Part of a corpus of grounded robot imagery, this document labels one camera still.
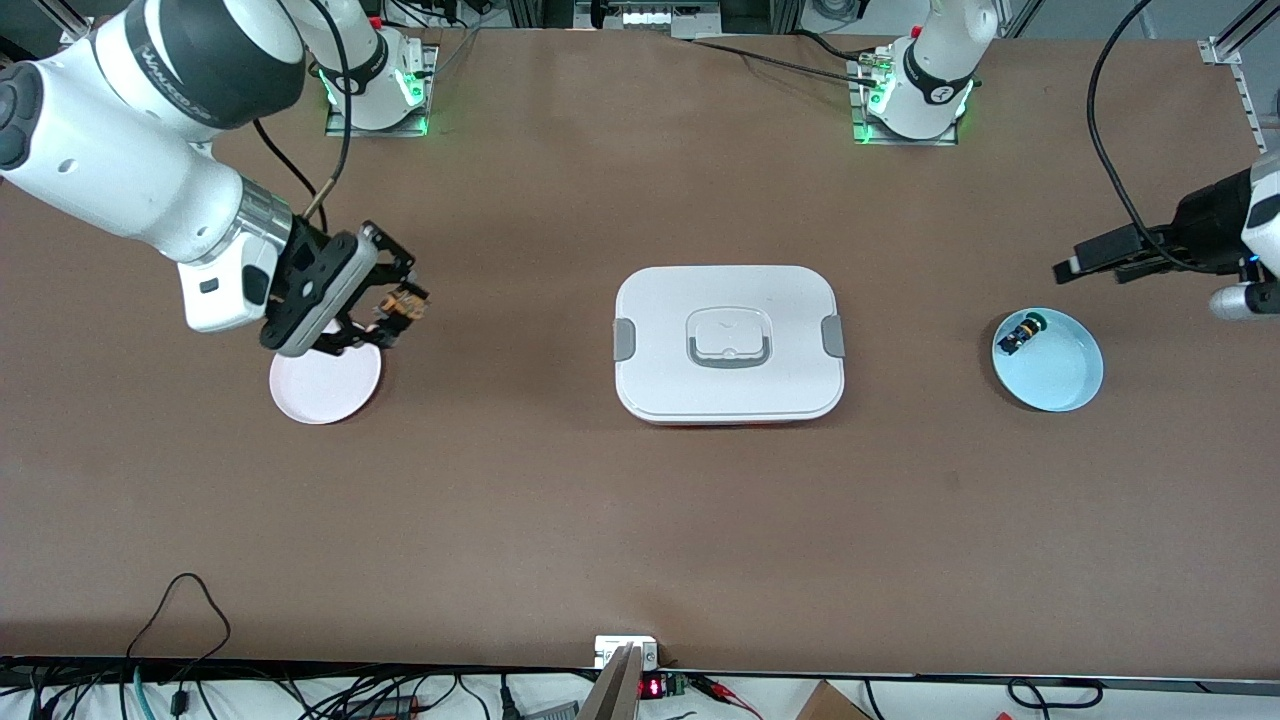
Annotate orange push-button switch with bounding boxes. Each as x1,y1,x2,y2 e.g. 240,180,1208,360
375,283,431,327

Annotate white lidded box grey latches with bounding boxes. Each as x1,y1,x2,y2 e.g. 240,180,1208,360
612,265,847,428

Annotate pink round plate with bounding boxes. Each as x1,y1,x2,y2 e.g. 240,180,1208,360
268,318,383,426

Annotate light blue round plate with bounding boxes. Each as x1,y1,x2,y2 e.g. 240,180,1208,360
991,307,1105,413

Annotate black device with white light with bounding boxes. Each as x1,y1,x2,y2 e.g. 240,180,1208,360
575,0,723,41

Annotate beige wooden bar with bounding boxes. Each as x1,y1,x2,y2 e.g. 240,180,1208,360
578,645,643,720

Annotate brown cardboard piece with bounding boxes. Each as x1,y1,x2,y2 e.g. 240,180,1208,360
795,680,871,720

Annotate green push-button switch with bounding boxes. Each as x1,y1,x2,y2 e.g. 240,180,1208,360
1003,313,1046,357

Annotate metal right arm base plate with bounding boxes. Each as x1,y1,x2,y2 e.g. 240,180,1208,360
325,42,439,138

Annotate aluminium frame profile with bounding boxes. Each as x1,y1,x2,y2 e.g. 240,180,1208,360
1198,0,1280,206

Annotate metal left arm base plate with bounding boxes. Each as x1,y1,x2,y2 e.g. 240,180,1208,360
848,55,961,146

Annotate thin black looped cable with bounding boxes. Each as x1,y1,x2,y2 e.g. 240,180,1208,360
125,573,233,691

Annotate black table edge rail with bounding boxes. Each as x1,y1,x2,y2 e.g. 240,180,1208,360
0,655,1280,693

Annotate black cable across table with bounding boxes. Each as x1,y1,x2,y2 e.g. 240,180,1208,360
690,30,881,86

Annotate black coiled cable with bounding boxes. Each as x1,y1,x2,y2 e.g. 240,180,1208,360
1008,678,1103,713

